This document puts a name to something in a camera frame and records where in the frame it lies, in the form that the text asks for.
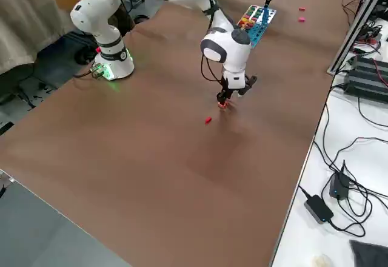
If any grey cabinet top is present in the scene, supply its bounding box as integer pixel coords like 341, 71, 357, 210
0, 169, 132, 267

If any aluminium camera post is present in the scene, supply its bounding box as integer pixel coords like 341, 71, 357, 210
326, 0, 388, 75

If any usb hub with plugs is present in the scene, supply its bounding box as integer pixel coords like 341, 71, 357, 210
357, 21, 383, 48

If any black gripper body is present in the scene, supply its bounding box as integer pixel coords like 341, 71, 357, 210
220, 76, 246, 98

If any black grey power adapter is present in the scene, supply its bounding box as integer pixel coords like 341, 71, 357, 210
303, 194, 335, 225

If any white side desk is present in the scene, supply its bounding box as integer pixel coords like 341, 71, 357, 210
269, 0, 388, 267

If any black ribbed power supply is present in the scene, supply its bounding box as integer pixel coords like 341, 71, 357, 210
343, 54, 388, 103

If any beige curtain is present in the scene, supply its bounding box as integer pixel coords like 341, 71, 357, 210
0, 0, 78, 75

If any blue wooden toy board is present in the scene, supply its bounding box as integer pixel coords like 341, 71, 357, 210
235, 4, 278, 50

